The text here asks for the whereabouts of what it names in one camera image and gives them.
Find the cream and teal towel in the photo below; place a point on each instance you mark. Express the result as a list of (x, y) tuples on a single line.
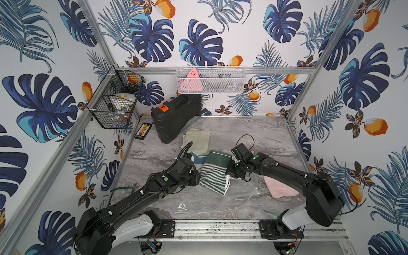
[(198, 160)]

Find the clear wall-mounted tray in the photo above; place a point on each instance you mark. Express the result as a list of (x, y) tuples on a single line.
[(218, 80)]

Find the small black orange box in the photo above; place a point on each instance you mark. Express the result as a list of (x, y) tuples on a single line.
[(143, 131)]

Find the black plastic tool case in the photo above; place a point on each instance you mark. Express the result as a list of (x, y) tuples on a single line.
[(171, 116)]

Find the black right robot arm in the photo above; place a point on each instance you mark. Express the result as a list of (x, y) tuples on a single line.
[(323, 199)]

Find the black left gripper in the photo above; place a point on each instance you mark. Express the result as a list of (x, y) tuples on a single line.
[(194, 175)]

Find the green striped towel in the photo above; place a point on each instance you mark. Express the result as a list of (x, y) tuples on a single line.
[(213, 174)]

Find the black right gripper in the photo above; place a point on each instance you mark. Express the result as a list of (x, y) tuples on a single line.
[(229, 171)]

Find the pink triangle object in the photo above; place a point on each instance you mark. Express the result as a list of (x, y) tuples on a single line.
[(190, 82)]

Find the clear plastic vacuum bag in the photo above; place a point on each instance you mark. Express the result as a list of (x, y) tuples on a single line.
[(244, 200)]

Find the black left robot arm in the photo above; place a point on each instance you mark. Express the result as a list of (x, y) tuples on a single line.
[(98, 232)]

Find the pink towel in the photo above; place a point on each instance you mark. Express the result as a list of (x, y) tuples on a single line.
[(280, 188)]

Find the black wire basket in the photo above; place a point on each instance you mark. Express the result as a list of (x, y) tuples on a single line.
[(116, 98)]

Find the aluminium front rail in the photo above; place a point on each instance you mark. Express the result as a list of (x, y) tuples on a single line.
[(210, 230)]

